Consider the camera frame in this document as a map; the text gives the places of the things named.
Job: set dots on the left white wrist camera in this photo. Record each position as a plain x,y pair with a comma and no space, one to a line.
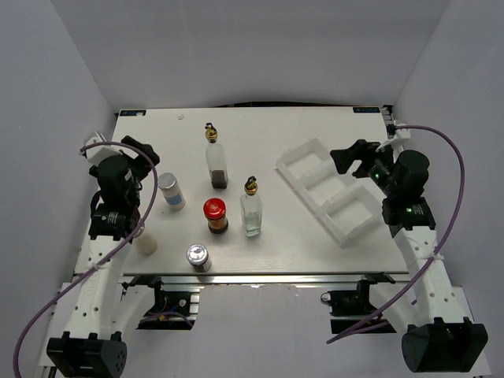
95,155

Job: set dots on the red lid sauce jar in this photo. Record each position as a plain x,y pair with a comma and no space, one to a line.
215,212

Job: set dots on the glass bottle dark sauce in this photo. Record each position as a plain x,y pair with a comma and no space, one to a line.
215,158

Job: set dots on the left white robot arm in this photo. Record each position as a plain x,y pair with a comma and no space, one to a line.
93,343

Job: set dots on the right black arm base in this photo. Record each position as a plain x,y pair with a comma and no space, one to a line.
349,306

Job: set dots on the blue table sticker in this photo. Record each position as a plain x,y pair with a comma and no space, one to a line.
366,109
132,113

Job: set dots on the dark pepper shaker jar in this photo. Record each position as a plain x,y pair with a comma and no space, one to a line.
198,257

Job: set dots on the clear glass oil bottle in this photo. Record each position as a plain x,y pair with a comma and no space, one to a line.
251,208

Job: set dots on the blue label salt shaker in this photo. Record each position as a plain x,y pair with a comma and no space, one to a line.
169,186

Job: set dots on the white powder shaker jar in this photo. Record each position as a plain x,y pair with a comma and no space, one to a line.
146,243

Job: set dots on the left blue table sticker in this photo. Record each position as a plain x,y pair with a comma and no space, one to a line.
132,113

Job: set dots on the white foam organizer tray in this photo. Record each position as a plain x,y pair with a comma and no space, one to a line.
347,208

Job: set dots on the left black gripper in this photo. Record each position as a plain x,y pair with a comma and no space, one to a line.
143,163

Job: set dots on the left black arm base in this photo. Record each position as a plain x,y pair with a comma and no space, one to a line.
171,310

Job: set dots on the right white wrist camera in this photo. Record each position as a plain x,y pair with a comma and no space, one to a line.
397,136

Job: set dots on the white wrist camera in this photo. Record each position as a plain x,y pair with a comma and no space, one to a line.
95,155
397,136

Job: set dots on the right blue table sticker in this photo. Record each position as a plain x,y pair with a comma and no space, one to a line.
366,109

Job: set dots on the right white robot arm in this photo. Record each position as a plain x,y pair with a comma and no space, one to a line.
437,335

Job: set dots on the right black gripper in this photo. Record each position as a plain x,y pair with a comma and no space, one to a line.
360,150

